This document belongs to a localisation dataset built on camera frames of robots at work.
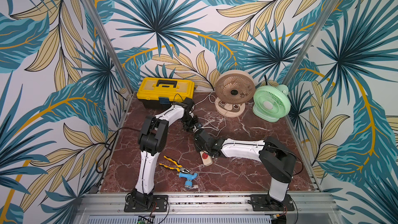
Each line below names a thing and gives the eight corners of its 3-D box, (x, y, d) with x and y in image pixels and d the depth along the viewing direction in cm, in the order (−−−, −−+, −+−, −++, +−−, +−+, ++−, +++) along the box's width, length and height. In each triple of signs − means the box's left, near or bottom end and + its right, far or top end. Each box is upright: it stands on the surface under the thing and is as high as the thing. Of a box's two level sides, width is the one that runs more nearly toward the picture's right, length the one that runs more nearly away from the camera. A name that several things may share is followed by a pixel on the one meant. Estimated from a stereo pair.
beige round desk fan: (215, 116, 108) (221, 82, 83) (214, 105, 114) (219, 70, 89) (245, 117, 108) (259, 82, 83) (242, 105, 114) (255, 70, 89)
